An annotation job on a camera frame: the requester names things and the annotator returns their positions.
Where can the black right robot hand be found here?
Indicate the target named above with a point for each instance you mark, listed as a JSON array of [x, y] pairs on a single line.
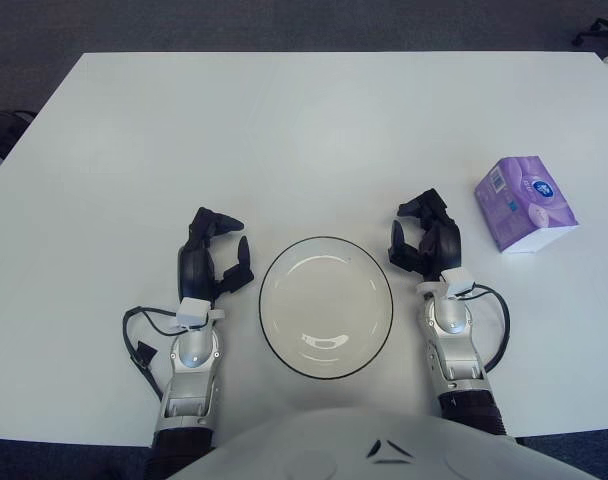
[[444, 245]]

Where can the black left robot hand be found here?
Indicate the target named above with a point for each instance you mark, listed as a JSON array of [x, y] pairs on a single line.
[[194, 265]]

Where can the purple tissue paper pack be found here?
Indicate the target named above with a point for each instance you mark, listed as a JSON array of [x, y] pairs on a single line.
[[529, 210]]

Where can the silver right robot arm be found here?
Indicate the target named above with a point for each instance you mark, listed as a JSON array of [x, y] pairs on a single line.
[[454, 320]]

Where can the white plate with black rim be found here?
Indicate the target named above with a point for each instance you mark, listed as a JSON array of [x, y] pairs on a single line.
[[324, 310]]

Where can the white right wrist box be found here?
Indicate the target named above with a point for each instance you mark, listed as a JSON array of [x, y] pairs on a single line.
[[459, 281]]

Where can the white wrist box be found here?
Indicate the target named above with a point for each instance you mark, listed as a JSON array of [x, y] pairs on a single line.
[[193, 311], [459, 281]]

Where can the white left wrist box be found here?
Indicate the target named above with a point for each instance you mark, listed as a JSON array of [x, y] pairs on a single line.
[[193, 311]]

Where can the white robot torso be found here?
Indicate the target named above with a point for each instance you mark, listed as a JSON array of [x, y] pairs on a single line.
[[334, 445]]

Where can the dark bag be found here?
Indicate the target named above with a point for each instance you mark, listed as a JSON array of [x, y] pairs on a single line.
[[1, 130]]

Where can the black office chair base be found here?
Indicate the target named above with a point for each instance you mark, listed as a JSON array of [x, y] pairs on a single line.
[[604, 25]]

